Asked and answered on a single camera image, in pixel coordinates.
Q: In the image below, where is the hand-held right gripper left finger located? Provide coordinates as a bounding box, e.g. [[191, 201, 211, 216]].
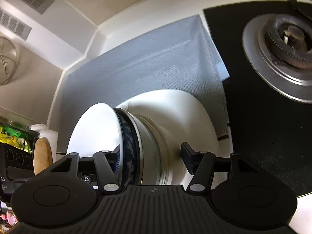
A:
[[50, 144, 121, 192]]

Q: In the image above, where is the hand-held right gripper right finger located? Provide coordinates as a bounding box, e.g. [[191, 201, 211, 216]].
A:
[[181, 142, 260, 192]]

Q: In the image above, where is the green packet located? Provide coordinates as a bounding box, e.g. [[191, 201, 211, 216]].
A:
[[0, 124, 37, 154]]

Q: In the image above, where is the red printed packet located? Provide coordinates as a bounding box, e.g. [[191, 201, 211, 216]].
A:
[[0, 210, 18, 228]]

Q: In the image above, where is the white bowl with blue pattern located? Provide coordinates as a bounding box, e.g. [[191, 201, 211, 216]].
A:
[[66, 102, 142, 186]]

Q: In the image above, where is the black stove top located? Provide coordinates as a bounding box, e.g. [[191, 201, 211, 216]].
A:
[[203, 1, 312, 198]]

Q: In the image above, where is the metal gas burner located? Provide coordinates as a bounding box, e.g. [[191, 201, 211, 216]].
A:
[[242, 13, 312, 103]]

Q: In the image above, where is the white floral plate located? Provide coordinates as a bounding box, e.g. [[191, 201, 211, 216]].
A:
[[114, 89, 221, 187]]

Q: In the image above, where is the wire mesh strainer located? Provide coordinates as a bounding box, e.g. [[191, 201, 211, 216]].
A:
[[0, 36, 20, 86]]

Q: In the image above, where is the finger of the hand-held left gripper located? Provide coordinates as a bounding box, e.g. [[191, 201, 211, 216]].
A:
[[79, 169, 98, 186]]

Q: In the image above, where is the grey mat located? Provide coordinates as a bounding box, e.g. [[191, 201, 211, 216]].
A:
[[57, 14, 230, 157]]

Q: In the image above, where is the small grey vent grille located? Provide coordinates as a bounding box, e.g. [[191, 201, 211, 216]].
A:
[[0, 8, 33, 41]]

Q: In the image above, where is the white container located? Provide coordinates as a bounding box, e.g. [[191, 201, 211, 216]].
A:
[[30, 124, 59, 156]]

